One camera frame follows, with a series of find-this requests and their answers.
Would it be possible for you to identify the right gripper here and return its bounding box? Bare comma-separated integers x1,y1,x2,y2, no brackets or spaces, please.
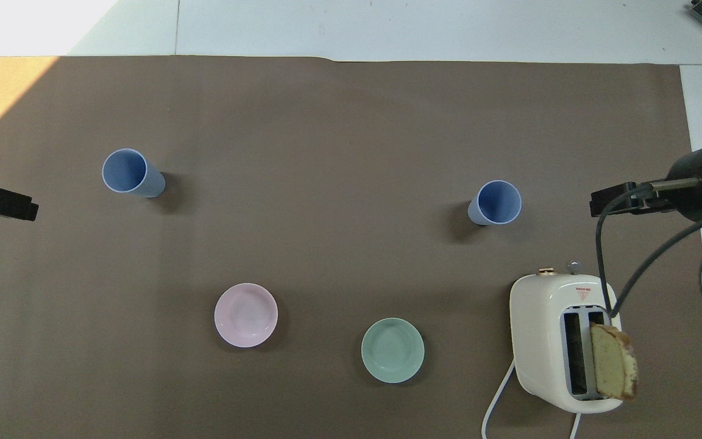
647,146,702,223

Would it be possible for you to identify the slice of bread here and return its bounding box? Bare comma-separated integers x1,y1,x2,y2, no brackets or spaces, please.
590,323,639,402

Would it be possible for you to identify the blue plastic cup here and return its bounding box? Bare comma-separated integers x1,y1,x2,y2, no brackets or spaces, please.
467,180,523,227
102,148,166,199

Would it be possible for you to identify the cream white toaster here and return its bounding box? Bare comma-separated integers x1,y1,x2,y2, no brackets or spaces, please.
509,261,623,415

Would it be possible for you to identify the green bowl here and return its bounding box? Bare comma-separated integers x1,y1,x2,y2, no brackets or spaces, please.
361,317,425,384

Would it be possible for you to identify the pink bowl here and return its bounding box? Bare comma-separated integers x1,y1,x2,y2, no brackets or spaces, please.
214,282,279,349

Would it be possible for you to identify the black cable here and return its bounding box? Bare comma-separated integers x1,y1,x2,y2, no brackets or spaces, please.
595,182,702,319

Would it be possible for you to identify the white power cable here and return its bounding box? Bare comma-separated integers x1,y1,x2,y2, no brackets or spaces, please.
481,360,583,439

